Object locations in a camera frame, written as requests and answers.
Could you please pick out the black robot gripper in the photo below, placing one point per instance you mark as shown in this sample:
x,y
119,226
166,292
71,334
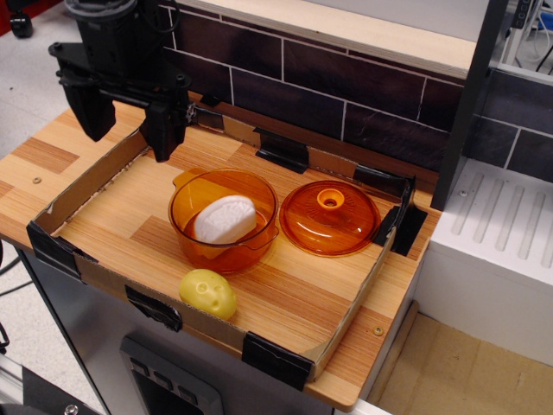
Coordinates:
x,y
120,59

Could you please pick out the white and orange toy sushi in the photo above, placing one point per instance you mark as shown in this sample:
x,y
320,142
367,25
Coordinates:
x,y
226,220

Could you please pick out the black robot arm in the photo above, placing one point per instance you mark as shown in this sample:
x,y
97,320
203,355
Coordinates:
x,y
120,59

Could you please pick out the orange transparent plastic pot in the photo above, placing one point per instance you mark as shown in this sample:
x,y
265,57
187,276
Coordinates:
x,y
195,190

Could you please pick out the orange transparent pot lid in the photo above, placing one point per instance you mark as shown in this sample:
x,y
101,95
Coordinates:
x,y
329,218

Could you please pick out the cardboard fence with black tape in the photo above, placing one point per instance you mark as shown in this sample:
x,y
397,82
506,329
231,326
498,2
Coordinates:
x,y
309,321

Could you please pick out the yellow toy potato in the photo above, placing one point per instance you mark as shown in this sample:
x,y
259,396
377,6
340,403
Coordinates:
x,y
208,291

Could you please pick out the grey oven control panel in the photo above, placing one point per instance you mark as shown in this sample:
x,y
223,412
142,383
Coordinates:
x,y
165,388

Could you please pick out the light wooden shelf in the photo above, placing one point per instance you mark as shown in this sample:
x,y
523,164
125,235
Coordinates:
x,y
417,48

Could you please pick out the white toy sink drainboard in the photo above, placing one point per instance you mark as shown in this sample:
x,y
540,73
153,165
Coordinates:
x,y
488,268

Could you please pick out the dark grey vertical post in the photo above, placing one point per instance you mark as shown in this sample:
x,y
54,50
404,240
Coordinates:
x,y
451,163

